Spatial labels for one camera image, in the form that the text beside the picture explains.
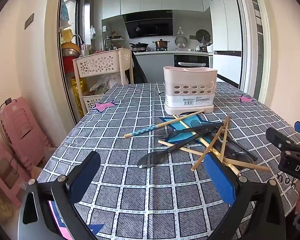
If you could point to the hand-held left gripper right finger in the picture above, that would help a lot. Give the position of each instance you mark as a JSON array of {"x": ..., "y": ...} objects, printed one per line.
[{"x": 218, "y": 177}]

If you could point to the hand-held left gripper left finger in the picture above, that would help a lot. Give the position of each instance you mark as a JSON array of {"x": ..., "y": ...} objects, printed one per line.
[{"x": 86, "y": 177}]

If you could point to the blue patterned wooden chopstick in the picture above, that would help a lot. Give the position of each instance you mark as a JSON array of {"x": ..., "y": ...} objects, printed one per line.
[{"x": 145, "y": 130}]

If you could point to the pale pink utensil holder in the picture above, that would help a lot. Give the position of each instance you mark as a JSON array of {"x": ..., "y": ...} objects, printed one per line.
[{"x": 190, "y": 100}]

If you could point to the grey checked tablecloth with stars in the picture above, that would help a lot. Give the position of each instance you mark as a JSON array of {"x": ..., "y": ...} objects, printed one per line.
[{"x": 120, "y": 175}]

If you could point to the wooden chopstick with speckled end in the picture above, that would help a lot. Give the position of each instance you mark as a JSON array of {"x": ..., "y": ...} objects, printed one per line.
[{"x": 183, "y": 125}]

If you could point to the gold foil package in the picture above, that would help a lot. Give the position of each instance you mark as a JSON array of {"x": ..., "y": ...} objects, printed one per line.
[{"x": 78, "y": 92}]

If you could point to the snack bags in trolley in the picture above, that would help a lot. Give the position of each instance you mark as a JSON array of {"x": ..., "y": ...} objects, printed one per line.
[{"x": 107, "y": 83}]

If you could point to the beige perforated storage trolley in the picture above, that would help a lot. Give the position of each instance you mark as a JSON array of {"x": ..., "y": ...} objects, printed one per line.
[{"x": 97, "y": 63}]

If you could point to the white refrigerator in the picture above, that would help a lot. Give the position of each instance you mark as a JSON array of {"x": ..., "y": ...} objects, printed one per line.
[{"x": 225, "y": 37}]

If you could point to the metal mixing bowl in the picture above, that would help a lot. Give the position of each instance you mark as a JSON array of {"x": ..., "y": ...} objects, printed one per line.
[{"x": 70, "y": 49}]

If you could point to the round dark strainer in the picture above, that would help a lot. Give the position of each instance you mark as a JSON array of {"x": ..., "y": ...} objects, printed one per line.
[{"x": 203, "y": 35}]

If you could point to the glass kettle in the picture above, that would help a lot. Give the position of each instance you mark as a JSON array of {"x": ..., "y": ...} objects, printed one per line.
[{"x": 108, "y": 44}]

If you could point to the chrome kitchen faucet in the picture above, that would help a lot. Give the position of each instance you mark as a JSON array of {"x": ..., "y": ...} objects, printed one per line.
[{"x": 78, "y": 38}]

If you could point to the round metal steamer rack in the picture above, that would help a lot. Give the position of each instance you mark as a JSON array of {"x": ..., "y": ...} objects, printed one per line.
[{"x": 181, "y": 41}]

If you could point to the black wok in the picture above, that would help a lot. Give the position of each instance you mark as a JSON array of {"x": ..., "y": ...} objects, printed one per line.
[{"x": 139, "y": 46}]

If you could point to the yellow box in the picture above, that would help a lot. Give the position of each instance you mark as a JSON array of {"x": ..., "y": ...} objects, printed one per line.
[{"x": 67, "y": 35}]

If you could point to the copper cooking pot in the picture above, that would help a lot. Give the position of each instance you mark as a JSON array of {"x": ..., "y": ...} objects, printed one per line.
[{"x": 160, "y": 43}]

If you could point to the black range hood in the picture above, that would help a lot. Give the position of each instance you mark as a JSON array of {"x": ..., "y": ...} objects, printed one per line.
[{"x": 147, "y": 25}]

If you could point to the grey wall switch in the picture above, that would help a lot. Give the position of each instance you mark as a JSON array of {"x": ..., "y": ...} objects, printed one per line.
[{"x": 29, "y": 21}]

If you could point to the white wall cabinets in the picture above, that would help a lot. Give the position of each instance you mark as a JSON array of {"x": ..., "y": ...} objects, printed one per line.
[{"x": 152, "y": 0}]

